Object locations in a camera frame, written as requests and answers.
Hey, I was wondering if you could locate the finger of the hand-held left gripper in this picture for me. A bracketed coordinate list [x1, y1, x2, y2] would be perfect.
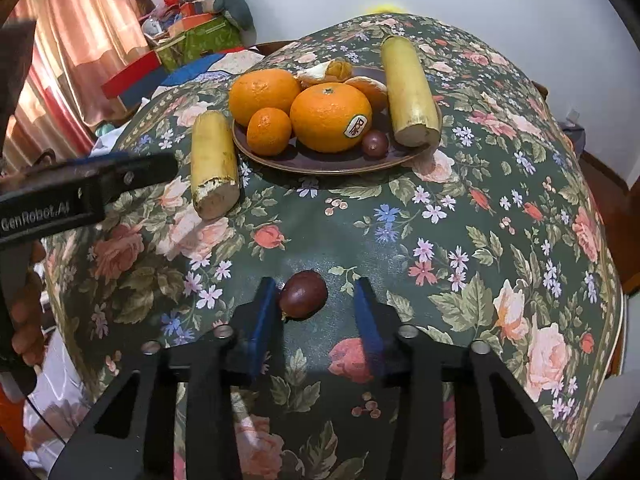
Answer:
[75, 154, 179, 207]
[15, 152, 153, 186]

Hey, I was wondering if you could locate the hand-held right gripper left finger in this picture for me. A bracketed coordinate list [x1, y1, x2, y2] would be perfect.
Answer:
[47, 276, 285, 480]

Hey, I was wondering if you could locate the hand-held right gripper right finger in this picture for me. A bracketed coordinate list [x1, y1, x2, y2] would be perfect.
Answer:
[353, 276, 578, 480]

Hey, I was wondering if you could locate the small orange mandarin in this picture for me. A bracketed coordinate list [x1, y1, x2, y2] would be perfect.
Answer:
[247, 107, 292, 156]

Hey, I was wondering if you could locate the purple ceramic plate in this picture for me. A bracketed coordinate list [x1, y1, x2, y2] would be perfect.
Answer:
[232, 65, 443, 176]

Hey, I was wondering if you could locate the peeled citrus piece with rind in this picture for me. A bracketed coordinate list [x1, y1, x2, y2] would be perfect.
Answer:
[296, 58, 353, 87]

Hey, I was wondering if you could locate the peeled citrus segment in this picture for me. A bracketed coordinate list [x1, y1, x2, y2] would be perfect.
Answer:
[344, 76, 389, 113]

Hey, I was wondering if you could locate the long green sugarcane piece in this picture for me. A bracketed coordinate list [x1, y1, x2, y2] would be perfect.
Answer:
[381, 36, 441, 147]

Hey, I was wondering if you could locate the person's left hand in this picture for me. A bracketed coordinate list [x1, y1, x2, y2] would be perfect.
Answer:
[10, 241, 48, 368]

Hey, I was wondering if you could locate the short yellow sugarcane piece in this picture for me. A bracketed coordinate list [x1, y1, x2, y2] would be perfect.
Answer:
[191, 111, 241, 221]

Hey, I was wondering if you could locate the flat red box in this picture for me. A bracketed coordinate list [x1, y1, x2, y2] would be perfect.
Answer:
[102, 52, 163, 106]

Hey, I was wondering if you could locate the blue patchwork quilt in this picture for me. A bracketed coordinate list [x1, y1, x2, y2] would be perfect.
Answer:
[120, 47, 266, 111]

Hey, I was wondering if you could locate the pink curtain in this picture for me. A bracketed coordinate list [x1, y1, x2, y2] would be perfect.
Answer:
[10, 0, 151, 161]

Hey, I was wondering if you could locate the large plain orange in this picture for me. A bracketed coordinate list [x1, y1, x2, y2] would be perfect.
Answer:
[229, 68, 302, 127]

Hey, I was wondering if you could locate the green patterned box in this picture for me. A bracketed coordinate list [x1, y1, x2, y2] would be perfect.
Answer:
[155, 15, 243, 72]

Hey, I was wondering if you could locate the orange box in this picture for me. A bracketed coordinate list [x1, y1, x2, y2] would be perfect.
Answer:
[167, 12, 213, 36]

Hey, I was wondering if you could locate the large orange with sticker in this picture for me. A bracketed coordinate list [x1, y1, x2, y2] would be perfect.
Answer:
[290, 83, 373, 154]

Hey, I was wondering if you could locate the dark bag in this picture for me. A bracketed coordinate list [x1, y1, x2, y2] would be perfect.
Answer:
[557, 120, 586, 156]

